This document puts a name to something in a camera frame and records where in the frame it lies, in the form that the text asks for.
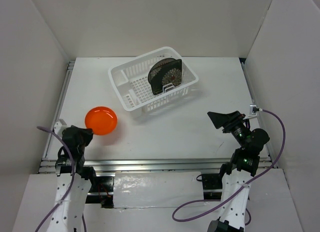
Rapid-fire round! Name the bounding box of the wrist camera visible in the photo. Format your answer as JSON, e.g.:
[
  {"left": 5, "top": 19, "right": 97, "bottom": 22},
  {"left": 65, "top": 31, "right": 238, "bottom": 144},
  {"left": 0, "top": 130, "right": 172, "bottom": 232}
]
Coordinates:
[
  {"left": 248, "top": 104, "right": 260, "bottom": 118},
  {"left": 53, "top": 118, "right": 68, "bottom": 138}
]

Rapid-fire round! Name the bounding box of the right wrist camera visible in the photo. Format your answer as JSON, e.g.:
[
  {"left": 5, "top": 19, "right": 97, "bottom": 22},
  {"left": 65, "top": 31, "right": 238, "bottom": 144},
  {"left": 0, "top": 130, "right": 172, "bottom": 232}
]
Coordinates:
[{"left": 248, "top": 104, "right": 260, "bottom": 118}]

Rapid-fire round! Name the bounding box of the purple cable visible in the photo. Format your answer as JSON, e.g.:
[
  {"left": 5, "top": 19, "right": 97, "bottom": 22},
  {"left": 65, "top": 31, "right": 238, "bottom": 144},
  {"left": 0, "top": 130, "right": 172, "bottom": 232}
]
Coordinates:
[
  {"left": 34, "top": 125, "right": 87, "bottom": 232},
  {"left": 171, "top": 108, "right": 286, "bottom": 222}
]

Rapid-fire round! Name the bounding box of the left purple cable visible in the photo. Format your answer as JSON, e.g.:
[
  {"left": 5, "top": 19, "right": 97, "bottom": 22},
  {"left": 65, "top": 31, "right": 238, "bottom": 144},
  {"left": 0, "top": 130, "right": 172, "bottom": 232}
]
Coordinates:
[{"left": 34, "top": 125, "right": 87, "bottom": 232}]

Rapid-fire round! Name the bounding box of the white round sunburst plate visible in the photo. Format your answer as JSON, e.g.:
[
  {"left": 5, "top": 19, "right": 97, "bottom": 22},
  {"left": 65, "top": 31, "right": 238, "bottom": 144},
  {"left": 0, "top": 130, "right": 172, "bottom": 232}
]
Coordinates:
[{"left": 154, "top": 57, "right": 176, "bottom": 68}]

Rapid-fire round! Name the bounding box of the orange round plate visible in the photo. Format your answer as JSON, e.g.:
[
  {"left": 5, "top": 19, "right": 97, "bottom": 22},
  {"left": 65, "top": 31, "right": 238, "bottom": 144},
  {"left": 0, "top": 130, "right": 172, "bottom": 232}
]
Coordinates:
[{"left": 84, "top": 106, "right": 118, "bottom": 136}]

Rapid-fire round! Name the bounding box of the black square floral plate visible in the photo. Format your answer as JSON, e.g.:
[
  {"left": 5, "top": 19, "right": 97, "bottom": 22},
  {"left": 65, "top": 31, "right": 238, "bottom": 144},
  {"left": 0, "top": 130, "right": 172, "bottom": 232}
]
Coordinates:
[{"left": 147, "top": 59, "right": 183, "bottom": 96}]

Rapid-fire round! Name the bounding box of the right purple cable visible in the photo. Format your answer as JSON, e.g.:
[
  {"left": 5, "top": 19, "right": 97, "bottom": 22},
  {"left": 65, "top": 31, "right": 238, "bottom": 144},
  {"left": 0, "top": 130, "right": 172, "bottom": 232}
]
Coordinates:
[{"left": 171, "top": 108, "right": 286, "bottom": 222}]

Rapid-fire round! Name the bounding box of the aluminium rail frame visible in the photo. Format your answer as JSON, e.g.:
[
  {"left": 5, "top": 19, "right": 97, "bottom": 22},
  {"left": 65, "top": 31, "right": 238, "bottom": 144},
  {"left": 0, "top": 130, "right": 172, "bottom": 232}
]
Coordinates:
[{"left": 38, "top": 57, "right": 273, "bottom": 173}]

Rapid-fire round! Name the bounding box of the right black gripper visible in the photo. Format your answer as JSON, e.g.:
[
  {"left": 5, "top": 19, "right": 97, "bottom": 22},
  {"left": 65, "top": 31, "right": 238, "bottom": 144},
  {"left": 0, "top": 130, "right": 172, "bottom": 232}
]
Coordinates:
[{"left": 208, "top": 109, "right": 250, "bottom": 148}]

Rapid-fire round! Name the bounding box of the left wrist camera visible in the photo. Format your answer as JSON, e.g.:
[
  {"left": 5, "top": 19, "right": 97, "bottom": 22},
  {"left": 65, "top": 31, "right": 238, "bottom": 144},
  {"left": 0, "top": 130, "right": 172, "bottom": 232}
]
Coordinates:
[{"left": 53, "top": 118, "right": 68, "bottom": 138}]

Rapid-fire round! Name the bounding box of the white plastic dish rack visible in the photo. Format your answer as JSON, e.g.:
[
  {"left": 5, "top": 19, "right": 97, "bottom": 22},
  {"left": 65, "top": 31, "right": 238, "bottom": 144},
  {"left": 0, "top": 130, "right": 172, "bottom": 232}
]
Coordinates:
[{"left": 108, "top": 46, "right": 199, "bottom": 118}]

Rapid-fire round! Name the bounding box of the white foam board cover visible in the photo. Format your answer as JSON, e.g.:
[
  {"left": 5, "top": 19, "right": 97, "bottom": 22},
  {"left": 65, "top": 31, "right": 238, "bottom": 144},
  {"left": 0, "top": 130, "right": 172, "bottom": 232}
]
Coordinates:
[{"left": 113, "top": 171, "right": 204, "bottom": 209}]

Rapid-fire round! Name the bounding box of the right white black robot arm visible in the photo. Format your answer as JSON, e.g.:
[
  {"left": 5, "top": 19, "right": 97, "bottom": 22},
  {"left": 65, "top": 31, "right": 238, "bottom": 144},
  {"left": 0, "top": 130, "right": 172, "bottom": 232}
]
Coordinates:
[{"left": 207, "top": 111, "right": 270, "bottom": 232}]

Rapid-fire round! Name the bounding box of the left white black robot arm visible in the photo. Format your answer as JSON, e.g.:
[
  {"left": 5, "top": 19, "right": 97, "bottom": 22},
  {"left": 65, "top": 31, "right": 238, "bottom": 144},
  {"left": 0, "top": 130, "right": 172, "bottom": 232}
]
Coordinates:
[{"left": 47, "top": 125, "right": 98, "bottom": 232}]

